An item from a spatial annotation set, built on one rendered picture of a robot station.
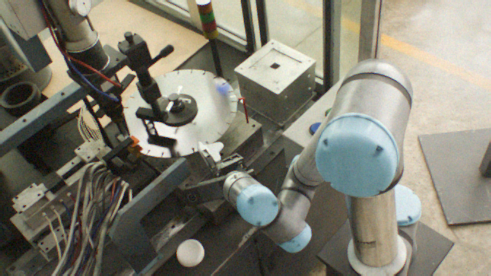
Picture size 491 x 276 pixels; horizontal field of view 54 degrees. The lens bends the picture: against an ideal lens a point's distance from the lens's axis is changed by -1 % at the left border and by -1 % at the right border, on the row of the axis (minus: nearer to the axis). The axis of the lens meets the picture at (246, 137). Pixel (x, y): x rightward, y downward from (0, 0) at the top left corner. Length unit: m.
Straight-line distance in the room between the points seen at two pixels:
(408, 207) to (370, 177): 0.40
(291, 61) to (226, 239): 0.58
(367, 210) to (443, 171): 1.57
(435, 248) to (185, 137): 0.70
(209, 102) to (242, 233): 0.37
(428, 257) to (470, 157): 1.21
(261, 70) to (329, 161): 0.83
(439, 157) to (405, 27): 1.00
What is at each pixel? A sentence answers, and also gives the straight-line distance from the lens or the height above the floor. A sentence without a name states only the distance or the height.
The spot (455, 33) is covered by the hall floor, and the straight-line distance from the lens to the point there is 3.13.
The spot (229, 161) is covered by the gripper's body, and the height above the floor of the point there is 0.97.
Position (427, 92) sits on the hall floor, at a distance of 2.74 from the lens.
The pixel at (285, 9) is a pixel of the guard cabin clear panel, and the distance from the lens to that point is 1.55.
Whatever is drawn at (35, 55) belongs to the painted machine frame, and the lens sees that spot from 1.19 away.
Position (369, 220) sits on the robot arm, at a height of 1.17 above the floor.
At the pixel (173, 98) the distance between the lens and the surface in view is 1.32.
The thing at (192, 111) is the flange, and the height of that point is 0.96.
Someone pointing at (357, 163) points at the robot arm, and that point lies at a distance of 0.70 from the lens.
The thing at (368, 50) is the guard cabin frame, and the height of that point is 1.01.
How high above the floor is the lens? 1.90
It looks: 49 degrees down
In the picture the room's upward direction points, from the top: 11 degrees counter-clockwise
